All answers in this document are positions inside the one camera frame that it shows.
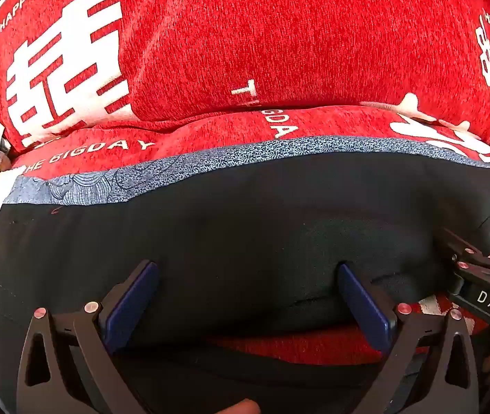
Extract red printed sofa back cushion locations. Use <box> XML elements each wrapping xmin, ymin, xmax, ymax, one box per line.
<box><xmin>0</xmin><ymin>0</ymin><xmax>490</xmax><ymax>154</ymax></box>

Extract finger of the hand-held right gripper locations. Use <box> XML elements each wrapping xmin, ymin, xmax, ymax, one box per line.
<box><xmin>438</xmin><ymin>228</ymin><xmax>490</xmax><ymax>289</ymax></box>

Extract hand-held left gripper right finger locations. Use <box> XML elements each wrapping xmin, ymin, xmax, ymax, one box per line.
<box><xmin>336</xmin><ymin>262</ymin><xmax>481</xmax><ymax>414</ymax></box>

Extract red printed sofa seat cushion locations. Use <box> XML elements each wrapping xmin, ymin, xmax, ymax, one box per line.
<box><xmin>0</xmin><ymin>104</ymin><xmax>490</xmax><ymax>397</ymax></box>

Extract black pants with patterned waistband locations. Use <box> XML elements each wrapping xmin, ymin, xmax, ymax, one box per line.
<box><xmin>0</xmin><ymin>138</ymin><xmax>490</xmax><ymax>414</ymax></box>

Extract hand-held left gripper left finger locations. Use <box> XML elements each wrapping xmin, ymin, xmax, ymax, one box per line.
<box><xmin>16</xmin><ymin>260</ymin><xmax>160</xmax><ymax>414</ymax></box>

